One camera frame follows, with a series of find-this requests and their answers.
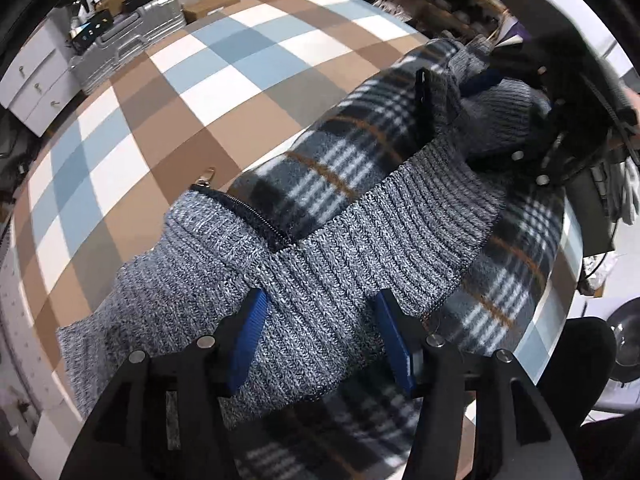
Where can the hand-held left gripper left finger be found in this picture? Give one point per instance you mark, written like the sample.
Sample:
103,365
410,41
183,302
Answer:
250,340

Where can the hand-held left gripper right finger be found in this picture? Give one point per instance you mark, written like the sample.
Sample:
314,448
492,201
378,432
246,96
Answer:
395,345

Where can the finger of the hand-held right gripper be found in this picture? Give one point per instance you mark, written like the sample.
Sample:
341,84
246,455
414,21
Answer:
425,102
480,83

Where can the plaid fleece knit-trim jacket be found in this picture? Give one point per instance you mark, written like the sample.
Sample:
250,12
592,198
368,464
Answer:
325,260

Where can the light crumpled clothes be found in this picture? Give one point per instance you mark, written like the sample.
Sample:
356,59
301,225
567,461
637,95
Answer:
625,190

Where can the wooden shoe rack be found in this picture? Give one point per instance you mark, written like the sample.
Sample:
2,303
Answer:
450,7

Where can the person's black trouser leg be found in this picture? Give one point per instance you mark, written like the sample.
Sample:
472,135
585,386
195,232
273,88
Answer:
580,370

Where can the grey round appliance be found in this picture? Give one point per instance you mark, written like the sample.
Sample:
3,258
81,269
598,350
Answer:
625,345

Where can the brown cardboard box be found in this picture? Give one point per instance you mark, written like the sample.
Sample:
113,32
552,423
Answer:
207,7

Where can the checkered bed sheet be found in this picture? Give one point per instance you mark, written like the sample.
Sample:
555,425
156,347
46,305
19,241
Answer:
150,110

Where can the silver ribbed suitcase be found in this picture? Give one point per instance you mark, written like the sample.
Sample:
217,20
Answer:
130,25

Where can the white drawer desk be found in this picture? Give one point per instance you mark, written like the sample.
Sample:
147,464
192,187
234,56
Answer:
40,85

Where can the small black box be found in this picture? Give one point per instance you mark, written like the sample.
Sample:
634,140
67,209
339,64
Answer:
92,29

